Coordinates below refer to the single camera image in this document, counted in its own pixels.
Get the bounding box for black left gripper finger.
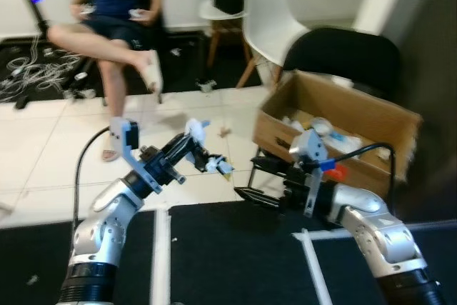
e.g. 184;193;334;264
168;133;209;155
184;153;224;174

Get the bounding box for white plastic chair wooden legs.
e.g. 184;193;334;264
198;0;248;71
237;0;312;93

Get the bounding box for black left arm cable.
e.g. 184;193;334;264
71;126;116;236

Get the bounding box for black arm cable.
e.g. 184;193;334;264
321;141;398;200
71;126;116;236

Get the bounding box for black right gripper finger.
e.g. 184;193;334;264
253;156;291;176
233;186;287;212

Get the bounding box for white plastic wrapper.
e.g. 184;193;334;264
327;129;366;154

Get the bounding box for grey metal door panel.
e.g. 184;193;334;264
397;0;457;221

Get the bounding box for seated person in shorts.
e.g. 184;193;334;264
46;0;166;164

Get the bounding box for white tangled cable pile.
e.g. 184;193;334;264
0;34;81;104

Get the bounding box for round clear plastic lid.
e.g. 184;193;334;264
311;117;333;135

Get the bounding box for black folding chair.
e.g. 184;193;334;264
283;27;401;103

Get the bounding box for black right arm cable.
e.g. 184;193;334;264
321;141;398;200

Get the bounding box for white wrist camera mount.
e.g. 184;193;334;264
109;117;162;189
288;129;330;217

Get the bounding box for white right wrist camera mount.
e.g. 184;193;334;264
288;129;330;217

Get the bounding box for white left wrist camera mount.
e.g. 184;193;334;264
109;117;162;189

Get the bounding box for brown cardboard box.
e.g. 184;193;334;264
252;70;423;199

